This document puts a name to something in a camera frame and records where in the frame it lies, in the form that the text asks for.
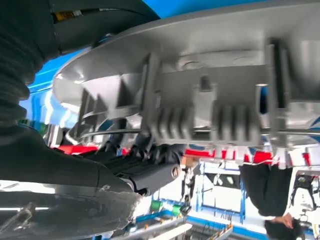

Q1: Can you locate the person in black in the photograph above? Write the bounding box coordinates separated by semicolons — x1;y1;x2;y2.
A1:
238;163;304;240

